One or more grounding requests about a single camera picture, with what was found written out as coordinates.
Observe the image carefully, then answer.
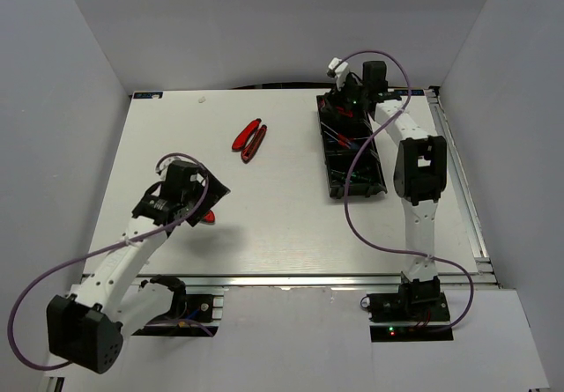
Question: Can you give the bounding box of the blue label sticker left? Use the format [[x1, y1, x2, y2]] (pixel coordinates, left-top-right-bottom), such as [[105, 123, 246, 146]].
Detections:
[[132, 92, 163, 100]]

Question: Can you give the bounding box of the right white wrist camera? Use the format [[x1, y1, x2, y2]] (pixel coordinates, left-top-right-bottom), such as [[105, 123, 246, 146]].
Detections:
[[327, 57, 350, 91]]

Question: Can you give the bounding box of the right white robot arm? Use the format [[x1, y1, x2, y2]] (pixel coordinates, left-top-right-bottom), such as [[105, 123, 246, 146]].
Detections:
[[317, 58, 447, 285]]

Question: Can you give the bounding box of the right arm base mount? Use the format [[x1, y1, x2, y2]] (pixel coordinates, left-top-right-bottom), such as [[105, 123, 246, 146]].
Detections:
[[360, 277, 454, 343]]

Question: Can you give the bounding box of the blue label sticker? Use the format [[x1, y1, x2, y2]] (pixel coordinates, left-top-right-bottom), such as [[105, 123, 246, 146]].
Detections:
[[392, 89, 426, 97], [132, 92, 163, 100]]

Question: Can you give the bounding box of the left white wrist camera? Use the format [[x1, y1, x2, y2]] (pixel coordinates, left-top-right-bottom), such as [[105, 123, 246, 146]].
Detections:
[[156, 163, 169, 181]]

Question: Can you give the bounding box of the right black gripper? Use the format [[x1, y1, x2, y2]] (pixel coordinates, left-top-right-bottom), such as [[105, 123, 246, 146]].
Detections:
[[322, 72, 369, 121]]

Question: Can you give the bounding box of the red box cutter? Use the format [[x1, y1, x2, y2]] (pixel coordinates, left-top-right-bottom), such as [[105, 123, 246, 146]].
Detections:
[[201, 211, 216, 225]]

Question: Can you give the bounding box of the black three-compartment tray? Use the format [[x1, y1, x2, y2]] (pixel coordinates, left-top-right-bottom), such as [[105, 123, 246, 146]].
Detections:
[[316, 94, 388, 199]]

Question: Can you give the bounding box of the blue label sticker right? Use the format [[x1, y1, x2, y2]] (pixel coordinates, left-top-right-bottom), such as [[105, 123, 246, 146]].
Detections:
[[392, 89, 426, 97]]

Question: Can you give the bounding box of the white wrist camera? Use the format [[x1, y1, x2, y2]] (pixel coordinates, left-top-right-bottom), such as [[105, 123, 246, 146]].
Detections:
[[327, 57, 350, 91], [156, 163, 169, 181]]

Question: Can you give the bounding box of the green black precision screwdriver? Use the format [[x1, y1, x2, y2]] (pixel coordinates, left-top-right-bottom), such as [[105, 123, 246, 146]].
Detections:
[[345, 170, 374, 183]]

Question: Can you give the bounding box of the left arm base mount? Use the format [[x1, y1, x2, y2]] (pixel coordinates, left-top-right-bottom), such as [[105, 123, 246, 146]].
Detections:
[[134, 275, 219, 337]]

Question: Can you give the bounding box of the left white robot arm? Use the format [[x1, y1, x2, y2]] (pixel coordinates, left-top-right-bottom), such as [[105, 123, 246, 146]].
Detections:
[[47, 159, 230, 374]]

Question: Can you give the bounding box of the red black cutter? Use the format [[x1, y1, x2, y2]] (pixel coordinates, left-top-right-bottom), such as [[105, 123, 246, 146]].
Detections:
[[328, 105, 354, 118]]

